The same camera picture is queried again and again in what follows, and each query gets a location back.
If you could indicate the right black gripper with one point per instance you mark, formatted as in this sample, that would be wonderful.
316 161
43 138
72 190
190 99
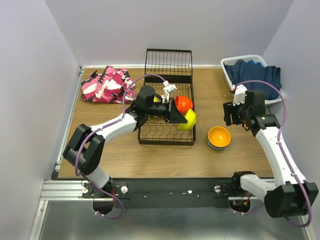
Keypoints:
229 108

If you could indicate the yellow orange bowl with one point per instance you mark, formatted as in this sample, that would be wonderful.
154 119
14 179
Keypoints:
219 137

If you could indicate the pink camouflage cloth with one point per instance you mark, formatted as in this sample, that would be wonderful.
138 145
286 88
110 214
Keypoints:
112 86

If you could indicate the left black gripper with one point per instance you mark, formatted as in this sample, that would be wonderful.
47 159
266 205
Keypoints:
176 117

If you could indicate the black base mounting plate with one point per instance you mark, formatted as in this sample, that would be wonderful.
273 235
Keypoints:
143 193

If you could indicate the orange bowl top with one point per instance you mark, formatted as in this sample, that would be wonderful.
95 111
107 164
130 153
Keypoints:
183 104

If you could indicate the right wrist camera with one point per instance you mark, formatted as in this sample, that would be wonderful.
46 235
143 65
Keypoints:
239 95

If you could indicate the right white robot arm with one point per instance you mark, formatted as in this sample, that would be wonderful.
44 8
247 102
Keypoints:
290 194

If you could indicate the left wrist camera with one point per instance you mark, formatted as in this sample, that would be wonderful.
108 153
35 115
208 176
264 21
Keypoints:
168 89

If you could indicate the dark blue jeans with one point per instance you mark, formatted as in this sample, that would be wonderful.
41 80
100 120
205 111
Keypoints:
243 71

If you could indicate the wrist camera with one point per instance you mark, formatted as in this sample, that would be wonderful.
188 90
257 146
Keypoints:
168 89
239 95

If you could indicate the blue bowl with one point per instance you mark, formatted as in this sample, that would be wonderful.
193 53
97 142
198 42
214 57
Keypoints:
217 148

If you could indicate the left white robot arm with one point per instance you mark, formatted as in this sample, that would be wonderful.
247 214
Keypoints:
84 149

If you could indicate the lime green bowl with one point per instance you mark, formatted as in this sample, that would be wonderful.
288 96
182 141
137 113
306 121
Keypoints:
157 99
191 118

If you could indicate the white plastic basket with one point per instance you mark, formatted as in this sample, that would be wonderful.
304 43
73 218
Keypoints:
232 60

